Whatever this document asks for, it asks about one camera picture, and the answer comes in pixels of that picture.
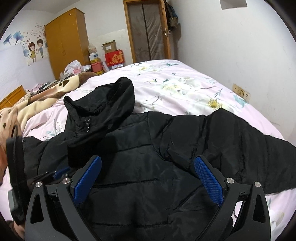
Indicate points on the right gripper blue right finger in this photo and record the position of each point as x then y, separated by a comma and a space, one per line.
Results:
210, 180

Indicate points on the cartoon couple wall sticker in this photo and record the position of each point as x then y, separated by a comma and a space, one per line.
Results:
34, 50

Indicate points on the brown dog print blanket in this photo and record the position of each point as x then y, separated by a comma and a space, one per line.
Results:
19, 114

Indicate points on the black puffer jacket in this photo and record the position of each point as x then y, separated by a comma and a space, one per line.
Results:
147, 188

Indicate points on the person left hand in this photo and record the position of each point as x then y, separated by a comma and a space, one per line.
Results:
19, 230

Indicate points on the pink plastic bucket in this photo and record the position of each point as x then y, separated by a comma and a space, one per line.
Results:
97, 67

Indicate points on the red gift box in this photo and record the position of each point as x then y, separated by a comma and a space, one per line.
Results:
114, 58

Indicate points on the brown cardboard box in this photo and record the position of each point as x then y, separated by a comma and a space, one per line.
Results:
109, 47

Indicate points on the pink floral duvet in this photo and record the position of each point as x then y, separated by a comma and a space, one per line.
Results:
171, 87

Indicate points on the wall socket plate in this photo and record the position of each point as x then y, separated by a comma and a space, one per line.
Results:
241, 92

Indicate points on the wooden headboard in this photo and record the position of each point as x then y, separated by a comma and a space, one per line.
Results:
13, 97

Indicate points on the wooden door frame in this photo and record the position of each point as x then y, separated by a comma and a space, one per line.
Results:
148, 30

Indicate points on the white plastic bag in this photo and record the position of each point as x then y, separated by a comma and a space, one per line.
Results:
73, 68

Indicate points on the wooden wardrobe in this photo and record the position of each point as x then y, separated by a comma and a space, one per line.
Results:
67, 40

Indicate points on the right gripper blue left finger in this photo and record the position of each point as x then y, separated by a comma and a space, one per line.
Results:
84, 178

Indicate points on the hanging bag on door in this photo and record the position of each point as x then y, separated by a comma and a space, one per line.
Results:
171, 16

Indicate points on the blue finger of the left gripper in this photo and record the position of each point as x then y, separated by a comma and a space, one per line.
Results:
59, 173

